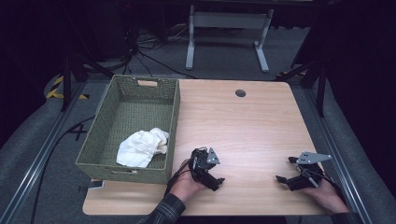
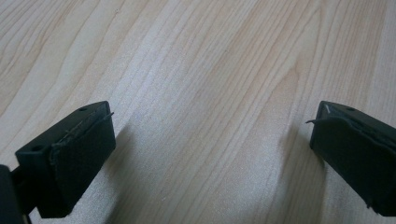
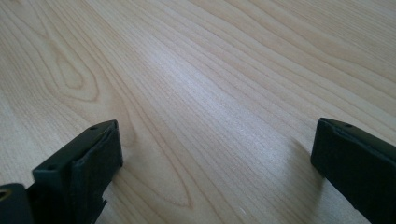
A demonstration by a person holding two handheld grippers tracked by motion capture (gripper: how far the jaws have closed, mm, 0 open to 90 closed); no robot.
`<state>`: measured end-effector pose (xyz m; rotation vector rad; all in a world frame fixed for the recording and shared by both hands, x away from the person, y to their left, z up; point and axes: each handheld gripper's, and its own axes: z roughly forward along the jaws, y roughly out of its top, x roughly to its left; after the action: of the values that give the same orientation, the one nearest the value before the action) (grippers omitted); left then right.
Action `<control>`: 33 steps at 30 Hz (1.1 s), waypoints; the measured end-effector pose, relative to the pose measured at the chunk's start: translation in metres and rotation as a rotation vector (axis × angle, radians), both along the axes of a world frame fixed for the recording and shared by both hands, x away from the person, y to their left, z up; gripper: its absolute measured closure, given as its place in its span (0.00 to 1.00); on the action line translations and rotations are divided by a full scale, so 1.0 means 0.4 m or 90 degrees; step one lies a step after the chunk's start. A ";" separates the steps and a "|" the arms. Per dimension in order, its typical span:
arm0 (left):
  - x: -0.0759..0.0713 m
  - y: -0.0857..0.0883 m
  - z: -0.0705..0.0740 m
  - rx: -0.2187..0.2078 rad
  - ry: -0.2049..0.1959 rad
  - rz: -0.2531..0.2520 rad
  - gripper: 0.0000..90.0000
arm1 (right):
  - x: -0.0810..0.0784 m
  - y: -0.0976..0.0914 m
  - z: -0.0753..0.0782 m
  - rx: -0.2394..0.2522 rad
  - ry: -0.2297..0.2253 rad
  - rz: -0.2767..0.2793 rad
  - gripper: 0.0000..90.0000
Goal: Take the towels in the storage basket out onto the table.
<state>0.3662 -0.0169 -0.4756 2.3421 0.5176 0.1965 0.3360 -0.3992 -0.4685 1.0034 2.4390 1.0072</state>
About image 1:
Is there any person's right hand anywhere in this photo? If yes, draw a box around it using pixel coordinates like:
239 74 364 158
300 178 349 216

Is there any bundle of black floor cables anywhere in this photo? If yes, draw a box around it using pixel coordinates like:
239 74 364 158
120 24 200 80

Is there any yellow black floor tape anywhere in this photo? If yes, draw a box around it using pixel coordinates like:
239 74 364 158
46 75 90 101

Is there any long black floor cable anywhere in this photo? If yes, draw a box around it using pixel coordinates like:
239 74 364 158
29 115 96 224

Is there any green woven basket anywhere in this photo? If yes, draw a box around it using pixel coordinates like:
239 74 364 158
74 74 181 185

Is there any white metal desk frame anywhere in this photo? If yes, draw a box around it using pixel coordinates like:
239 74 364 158
185 4 275 74

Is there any left hand-held gripper black cable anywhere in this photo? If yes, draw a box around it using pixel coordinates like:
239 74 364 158
164 147 208 197

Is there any black metal stand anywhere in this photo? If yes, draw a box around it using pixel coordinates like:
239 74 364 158
274 59 328 119
60 52 115 113

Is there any white cloth with brown print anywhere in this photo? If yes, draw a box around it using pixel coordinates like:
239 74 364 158
116 127 171 169

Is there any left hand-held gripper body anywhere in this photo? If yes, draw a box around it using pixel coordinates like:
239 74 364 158
188 147 221 185

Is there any right hand-held gripper black cable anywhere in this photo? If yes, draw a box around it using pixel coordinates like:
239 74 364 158
317 170 347 203

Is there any hand-held gripper black cable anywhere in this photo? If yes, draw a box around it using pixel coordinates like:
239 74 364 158
164 147 208 197
317 170 347 203

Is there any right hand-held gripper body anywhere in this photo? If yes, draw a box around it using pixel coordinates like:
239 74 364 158
291 151 332 191

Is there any person's left hand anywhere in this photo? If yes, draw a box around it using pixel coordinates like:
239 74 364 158
169 159 208 203

